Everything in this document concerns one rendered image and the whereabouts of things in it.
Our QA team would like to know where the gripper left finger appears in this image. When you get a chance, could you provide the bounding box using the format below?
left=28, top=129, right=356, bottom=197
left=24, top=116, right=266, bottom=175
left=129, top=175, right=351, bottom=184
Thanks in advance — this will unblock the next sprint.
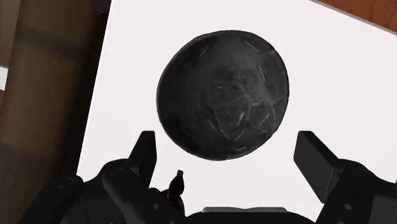
left=18, top=130, right=189, bottom=224

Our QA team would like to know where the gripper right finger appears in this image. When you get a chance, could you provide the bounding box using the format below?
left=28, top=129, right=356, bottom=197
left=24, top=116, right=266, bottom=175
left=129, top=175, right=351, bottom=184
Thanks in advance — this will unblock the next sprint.
left=293, top=130, right=397, bottom=224

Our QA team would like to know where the black round bowl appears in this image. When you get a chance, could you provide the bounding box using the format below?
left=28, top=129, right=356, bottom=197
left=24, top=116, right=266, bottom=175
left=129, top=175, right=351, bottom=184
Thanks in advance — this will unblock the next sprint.
left=156, top=29, right=291, bottom=162

